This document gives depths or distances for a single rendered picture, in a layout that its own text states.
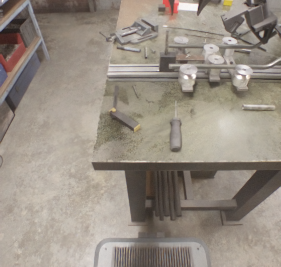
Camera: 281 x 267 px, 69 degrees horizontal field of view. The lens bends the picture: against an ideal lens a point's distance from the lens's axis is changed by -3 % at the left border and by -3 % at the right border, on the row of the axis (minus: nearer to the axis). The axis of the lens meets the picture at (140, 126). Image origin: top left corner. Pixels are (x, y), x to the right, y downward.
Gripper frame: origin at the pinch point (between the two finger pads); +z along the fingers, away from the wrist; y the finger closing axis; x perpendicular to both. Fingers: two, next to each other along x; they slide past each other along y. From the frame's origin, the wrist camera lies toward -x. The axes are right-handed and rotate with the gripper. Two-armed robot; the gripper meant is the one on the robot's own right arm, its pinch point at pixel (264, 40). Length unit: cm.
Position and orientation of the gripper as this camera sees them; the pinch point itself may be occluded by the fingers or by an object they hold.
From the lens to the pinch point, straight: 84.4
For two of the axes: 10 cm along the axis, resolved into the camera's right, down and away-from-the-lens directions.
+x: 8.6, -3.2, -3.9
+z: 5.1, 5.6, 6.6
